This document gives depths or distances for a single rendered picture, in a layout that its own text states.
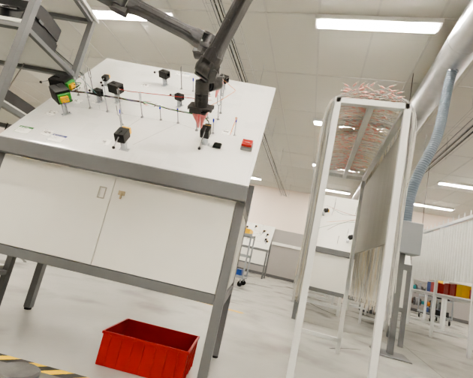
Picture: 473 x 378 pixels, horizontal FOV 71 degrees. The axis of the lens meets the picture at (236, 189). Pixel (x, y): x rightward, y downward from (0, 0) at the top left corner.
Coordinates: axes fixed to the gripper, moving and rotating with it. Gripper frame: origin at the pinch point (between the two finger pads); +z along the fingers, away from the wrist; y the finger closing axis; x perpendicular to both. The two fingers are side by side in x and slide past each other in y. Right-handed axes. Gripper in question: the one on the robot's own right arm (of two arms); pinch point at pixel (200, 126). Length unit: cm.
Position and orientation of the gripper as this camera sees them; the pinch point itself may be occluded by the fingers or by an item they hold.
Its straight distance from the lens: 147.3
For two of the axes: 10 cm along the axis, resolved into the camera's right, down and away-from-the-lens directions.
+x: -1.7, 5.2, -8.4
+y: -9.8, -1.9, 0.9
